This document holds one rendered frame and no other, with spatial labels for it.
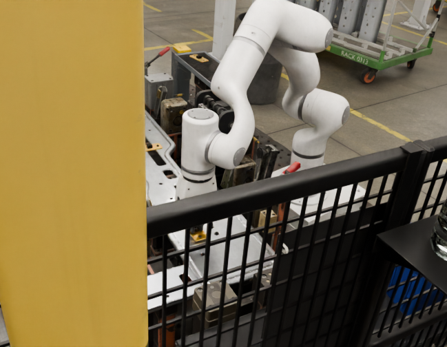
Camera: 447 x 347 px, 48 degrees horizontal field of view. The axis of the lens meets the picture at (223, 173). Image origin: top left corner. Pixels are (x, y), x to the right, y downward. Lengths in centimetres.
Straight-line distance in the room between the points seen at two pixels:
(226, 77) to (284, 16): 22
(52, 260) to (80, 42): 14
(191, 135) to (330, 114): 66
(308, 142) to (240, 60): 63
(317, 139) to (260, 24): 61
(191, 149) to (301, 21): 45
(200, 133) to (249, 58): 22
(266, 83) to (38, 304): 417
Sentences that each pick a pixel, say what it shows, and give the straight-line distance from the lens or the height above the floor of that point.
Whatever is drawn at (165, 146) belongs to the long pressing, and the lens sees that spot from 172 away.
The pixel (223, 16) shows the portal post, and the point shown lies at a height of 48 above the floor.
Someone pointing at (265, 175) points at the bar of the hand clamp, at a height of 114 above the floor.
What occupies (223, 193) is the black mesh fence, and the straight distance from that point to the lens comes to 52.
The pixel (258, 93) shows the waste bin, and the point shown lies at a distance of 448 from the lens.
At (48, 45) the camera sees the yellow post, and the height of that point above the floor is 176.
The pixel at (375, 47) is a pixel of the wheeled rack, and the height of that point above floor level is 28.
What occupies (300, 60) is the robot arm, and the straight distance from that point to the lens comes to 151.
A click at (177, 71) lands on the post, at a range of 217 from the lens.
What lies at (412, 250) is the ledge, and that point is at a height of 143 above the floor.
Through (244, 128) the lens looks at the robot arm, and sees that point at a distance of 113.
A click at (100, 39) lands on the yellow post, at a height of 176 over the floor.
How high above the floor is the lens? 184
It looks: 32 degrees down
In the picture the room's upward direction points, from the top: 5 degrees clockwise
